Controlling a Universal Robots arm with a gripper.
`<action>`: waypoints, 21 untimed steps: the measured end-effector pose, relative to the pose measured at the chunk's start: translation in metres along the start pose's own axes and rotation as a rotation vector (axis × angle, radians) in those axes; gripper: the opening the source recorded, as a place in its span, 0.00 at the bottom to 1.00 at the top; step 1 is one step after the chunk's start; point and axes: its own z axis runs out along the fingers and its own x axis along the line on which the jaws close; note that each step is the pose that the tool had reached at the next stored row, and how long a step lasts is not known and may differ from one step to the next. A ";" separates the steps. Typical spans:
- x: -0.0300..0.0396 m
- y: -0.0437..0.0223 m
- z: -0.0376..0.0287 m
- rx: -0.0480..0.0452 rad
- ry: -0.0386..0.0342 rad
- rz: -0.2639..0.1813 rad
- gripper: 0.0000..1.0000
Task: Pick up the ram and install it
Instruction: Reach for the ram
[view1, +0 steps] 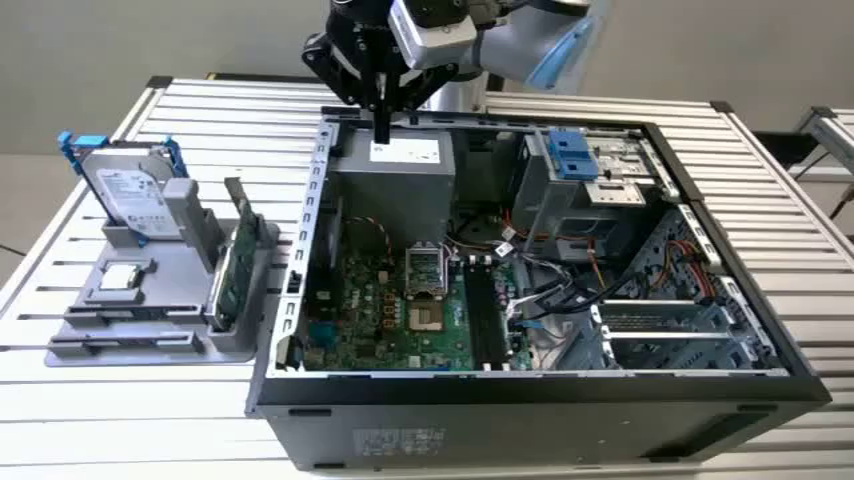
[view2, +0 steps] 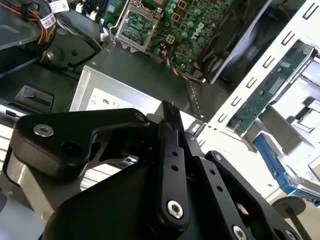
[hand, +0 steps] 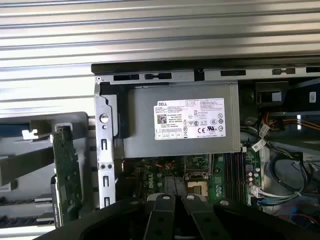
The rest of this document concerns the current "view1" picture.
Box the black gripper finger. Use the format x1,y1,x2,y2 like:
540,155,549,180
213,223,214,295
385,48,464,145
302,31,387,145

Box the black RAM slot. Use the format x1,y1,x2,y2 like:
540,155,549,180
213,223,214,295
465,255,494,372
481,255,513,372

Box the black yellow strip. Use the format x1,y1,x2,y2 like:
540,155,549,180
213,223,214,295
205,72,335,86

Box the grey power supply unit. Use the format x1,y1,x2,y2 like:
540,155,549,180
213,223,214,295
329,127,461,247

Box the blue plastic drive latch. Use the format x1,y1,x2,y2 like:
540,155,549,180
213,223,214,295
546,127,600,182

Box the grey metal drive cage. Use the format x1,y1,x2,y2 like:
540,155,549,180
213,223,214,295
513,127,670,262

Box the black case fan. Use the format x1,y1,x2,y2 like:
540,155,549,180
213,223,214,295
313,194,347,311

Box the metal socket cover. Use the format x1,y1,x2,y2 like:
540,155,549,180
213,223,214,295
405,239,449,300

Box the hard disk in blue carrier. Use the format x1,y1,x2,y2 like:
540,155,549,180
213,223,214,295
57,130,193,246

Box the green graphics card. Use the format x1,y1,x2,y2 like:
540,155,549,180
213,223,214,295
205,177,266,331

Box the CPU socket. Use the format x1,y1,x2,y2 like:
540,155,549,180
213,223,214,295
408,299,448,334

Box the grey plastic parts rack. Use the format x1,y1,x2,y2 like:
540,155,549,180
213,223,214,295
43,177,282,369

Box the green motherboard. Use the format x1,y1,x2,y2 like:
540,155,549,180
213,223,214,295
303,244,540,374

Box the silver CPU chip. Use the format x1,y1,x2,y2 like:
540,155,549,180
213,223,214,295
98,263,143,292

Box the metal slat side table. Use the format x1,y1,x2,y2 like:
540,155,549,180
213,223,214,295
786,105,854,221

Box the grey metal disk bay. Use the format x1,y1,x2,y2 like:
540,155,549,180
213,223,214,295
590,298,786,372

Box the black open PC case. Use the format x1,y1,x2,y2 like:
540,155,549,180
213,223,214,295
245,104,835,474

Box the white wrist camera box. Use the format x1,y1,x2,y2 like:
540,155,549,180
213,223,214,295
389,0,484,70

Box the red black twisted wire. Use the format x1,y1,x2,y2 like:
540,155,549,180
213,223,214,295
343,215,397,265

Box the black cable bundle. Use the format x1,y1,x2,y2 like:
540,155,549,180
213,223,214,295
520,269,642,315

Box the orange red power wires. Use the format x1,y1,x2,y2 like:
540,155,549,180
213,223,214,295
657,239,713,302

